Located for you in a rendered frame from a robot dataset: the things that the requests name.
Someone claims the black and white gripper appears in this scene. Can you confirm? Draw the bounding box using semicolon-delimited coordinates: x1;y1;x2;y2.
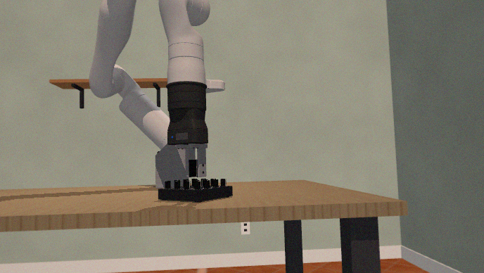
166;56;225;177

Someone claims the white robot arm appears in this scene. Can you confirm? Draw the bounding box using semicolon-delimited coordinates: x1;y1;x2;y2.
89;0;210;149

